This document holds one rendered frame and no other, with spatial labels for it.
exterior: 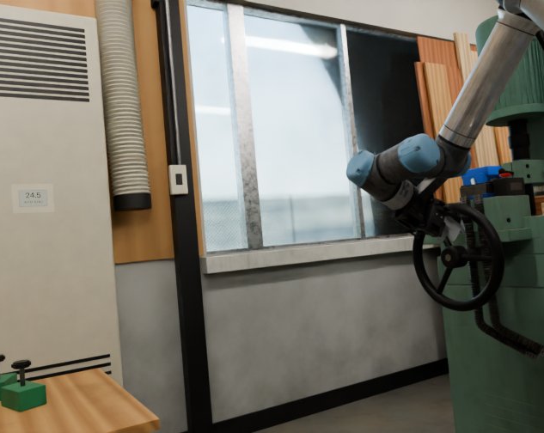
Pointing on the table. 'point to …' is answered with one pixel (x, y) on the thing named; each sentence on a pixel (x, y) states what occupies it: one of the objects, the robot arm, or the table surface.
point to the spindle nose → (518, 139)
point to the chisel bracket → (528, 170)
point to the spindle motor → (518, 83)
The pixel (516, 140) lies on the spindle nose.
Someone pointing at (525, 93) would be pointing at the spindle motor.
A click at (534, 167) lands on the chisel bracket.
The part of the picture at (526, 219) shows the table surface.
